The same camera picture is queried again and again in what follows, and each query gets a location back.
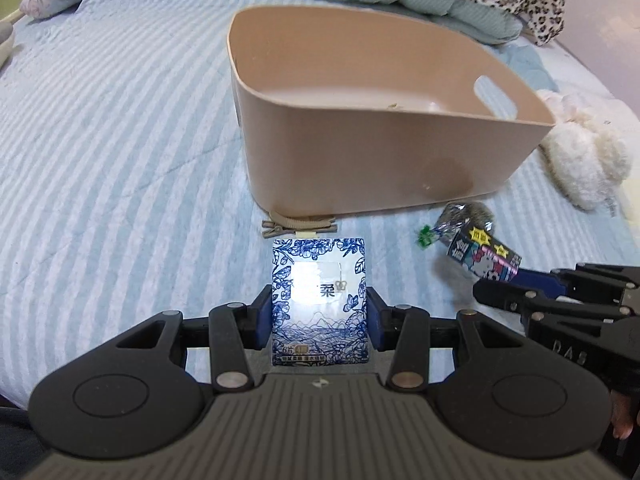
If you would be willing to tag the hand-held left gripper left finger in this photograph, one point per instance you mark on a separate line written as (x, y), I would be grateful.
(263, 322)

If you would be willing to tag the beige plastic bin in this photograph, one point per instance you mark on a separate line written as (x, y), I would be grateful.
(360, 160)

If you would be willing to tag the beige hair clip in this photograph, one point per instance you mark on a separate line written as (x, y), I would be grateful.
(295, 226)

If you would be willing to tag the blue striped bed sheet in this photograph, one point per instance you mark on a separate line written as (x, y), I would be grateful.
(120, 170)

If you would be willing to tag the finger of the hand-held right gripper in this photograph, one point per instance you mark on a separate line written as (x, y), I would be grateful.
(585, 277)
(505, 297)

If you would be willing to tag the cartoon print snack packet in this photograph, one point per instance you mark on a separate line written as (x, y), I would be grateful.
(482, 250)

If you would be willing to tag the blue floral tissue packet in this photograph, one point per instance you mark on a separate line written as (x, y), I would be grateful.
(320, 310)

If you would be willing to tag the dark cloth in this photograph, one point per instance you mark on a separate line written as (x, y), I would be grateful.
(20, 445)

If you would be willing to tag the green wrapper scrap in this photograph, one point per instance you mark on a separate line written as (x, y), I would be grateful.
(425, 236)

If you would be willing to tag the person's right hand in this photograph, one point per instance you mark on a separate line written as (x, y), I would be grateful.
(625, 415)

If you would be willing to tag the white plush toy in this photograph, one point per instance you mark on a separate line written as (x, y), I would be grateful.
(585, 155)

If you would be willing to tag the grey-green quilted blanket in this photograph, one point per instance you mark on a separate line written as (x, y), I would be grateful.
(425, 5)

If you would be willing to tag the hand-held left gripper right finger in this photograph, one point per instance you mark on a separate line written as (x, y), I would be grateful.
(376, 322)

